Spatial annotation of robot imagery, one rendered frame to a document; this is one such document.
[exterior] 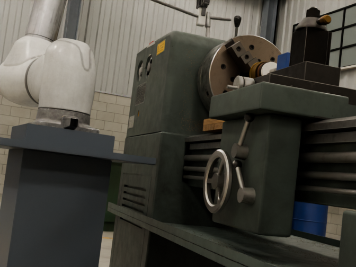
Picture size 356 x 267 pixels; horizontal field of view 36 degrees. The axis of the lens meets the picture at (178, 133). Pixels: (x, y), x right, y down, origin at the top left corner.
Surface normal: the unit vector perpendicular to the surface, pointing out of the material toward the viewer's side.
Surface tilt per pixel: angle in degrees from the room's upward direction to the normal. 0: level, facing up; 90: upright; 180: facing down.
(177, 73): 90
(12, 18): 90
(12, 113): 90
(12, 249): 90
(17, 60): 77
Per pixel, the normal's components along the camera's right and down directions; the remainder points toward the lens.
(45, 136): 0.44, -0.03
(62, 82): 0.00, -0.08
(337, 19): -0.91, -0.14
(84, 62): 0.73, -0.23
